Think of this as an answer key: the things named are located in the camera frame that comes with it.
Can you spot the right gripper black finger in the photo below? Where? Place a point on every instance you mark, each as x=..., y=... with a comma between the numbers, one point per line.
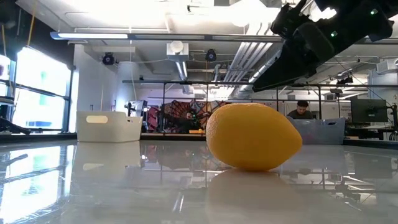
x=289, y=77
x=280, y=71

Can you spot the orange-yellow toy lemon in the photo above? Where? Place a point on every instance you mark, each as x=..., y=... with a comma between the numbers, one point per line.
x=253, y=137

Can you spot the person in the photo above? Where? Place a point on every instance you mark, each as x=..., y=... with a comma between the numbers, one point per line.
x=188, y=121
x=300, y=112

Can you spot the silver ventilation ducts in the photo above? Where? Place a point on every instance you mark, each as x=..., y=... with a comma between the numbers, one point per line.
x=245, y=59

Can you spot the black pipe rack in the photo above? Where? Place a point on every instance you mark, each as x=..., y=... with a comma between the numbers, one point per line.
x=217, y=82

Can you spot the grey plastic basket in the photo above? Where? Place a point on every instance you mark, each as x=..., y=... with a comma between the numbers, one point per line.
x=323, y=132

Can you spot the white air conditioner unit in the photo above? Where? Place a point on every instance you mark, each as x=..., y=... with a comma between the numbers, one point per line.
x=387, y=66

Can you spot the black computer monitor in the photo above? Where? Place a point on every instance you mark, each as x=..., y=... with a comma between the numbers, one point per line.
x=368, y=110

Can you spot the white ceiling fixture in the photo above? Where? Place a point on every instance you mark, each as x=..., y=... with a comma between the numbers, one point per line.
x=177, y=51

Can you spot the colourful patterned tapestry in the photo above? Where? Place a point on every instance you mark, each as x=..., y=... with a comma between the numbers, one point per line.
x=168, y=112

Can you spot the white plastic basket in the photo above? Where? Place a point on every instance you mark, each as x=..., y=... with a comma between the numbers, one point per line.
x=118, y=130

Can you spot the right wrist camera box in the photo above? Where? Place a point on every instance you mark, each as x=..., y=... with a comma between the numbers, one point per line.
x=289, y=20

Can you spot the black ceiling camera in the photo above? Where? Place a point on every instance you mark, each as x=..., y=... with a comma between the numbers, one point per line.
x=108, y=58
x=211, y=55

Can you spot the black overhead frame bar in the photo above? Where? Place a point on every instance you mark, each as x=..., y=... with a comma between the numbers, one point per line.
x=186, y=37

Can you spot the black window frame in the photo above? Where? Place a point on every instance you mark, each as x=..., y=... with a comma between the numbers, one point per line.
x=66, y=109

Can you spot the black table frame rail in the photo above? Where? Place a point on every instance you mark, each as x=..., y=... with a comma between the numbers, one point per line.
x=46, y=137

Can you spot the black diagonal frame strut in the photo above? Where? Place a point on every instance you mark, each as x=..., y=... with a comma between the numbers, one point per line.
x=12, y=127

